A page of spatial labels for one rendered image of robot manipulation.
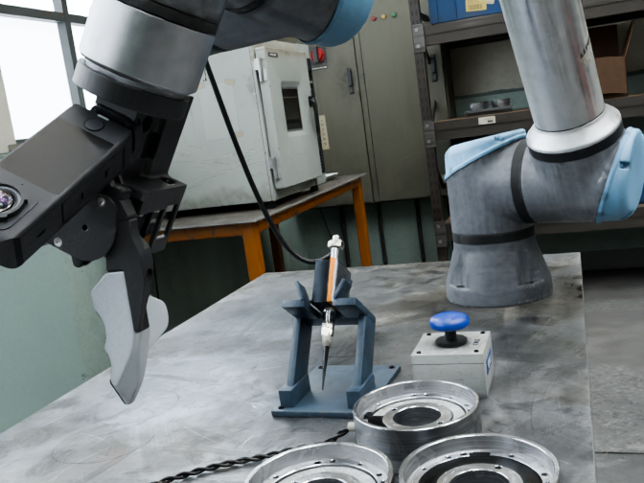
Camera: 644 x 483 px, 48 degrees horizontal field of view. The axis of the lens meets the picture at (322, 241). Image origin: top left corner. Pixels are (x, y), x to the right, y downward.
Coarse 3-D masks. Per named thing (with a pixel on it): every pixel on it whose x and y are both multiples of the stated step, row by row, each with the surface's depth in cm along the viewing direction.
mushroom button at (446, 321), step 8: (440, 312) 74; (448, 312) 73; (456, 312) 73; (432, 320) 72; (440, 320) 71; (448, 320) 71; (456, 320) 71; (464, 320) 71; (432, 328) 72; (440, 328) 71; (448, 328) 71; (456, 328) 71; (464, 328) 71; (448, 336) 72; (456, 336) 73
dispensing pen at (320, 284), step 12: (336, 240) 77; (336, 252) 77; (324, 264) 75; (324, 276) 74; (312, 288) 74; (324, 288) 74; (312, 300) 74; (324, 300) 73; (324, 312) 75; (324, 324) 74; (324, 336) 74; (324, 348) 73; (324, 360) 73; (324, 372) 72
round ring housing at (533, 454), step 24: (408, 456) 51; (432, 456) 53; (456, 456) 52; (504, 456) 52; (528, 456) 51; (552, 456) 48; (408, 480) 50; (456, 480) 50; (480, 480) 50; (504, 480) 49; (552, 480) 45
